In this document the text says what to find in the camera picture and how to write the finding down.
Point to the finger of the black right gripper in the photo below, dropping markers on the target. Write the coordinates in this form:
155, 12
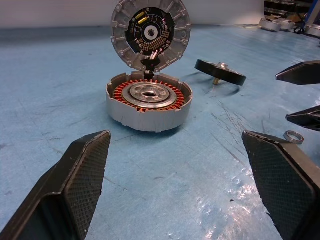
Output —
305, 73
308, 118

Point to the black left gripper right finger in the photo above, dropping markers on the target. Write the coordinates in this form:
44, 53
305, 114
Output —
282, 180

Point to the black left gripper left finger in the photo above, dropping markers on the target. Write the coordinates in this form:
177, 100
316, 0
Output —
75, 180

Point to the black motor rotor disc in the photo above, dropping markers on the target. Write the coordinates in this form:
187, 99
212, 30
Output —
225, 75

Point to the silver motor stator housing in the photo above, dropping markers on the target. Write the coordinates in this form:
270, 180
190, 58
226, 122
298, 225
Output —
140, 117

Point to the blue metal post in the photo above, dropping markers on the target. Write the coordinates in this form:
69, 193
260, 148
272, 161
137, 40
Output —
311, 12

